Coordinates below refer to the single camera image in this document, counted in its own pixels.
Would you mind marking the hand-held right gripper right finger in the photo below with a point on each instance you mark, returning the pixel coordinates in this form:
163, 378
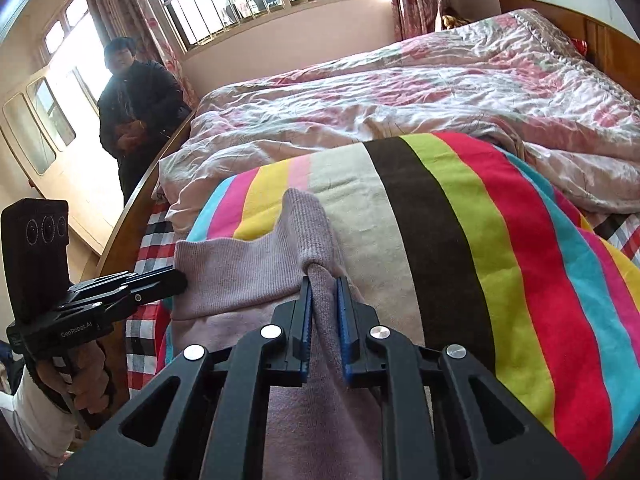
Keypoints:
345, 331

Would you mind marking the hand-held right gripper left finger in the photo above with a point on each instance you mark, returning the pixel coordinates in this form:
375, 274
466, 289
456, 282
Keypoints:
306, 321

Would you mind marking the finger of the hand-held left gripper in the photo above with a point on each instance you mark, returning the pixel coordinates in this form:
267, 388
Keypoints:
150, 273
160, 289

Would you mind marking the lilac sweater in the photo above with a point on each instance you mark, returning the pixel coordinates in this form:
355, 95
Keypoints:
240, 280

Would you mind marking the person's left forearm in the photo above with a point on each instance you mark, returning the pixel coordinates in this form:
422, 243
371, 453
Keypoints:
35, 425

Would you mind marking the person's left hand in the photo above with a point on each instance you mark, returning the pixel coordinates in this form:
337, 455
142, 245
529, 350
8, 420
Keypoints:
82, 380

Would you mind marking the red checkered bed sheet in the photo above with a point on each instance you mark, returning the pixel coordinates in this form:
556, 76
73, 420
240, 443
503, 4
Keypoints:
147, 260

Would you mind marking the wooden bed footboard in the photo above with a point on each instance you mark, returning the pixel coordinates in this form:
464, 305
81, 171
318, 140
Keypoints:
135, 210

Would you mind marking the cream wardrobe with mirrors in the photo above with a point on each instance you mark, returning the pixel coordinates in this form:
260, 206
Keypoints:
45, 160

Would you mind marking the striped colourful blanket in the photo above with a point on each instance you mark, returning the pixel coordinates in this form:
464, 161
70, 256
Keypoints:
450, 240

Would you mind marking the small window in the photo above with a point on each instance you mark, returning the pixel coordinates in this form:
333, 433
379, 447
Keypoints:
75, 35

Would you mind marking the pink floral quilt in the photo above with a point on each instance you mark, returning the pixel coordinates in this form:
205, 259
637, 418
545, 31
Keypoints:
400, 95

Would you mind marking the large barred window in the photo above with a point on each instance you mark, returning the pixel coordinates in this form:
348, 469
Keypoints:
250, 0

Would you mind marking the yellowish cloth bundle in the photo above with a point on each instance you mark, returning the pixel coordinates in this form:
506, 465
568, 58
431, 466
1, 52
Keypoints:
452, 21

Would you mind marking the red decoration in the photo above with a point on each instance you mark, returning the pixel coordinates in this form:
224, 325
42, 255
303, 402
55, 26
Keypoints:
580, 46

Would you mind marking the wooden headboard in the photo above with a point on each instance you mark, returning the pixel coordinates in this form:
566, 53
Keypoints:
590, 25

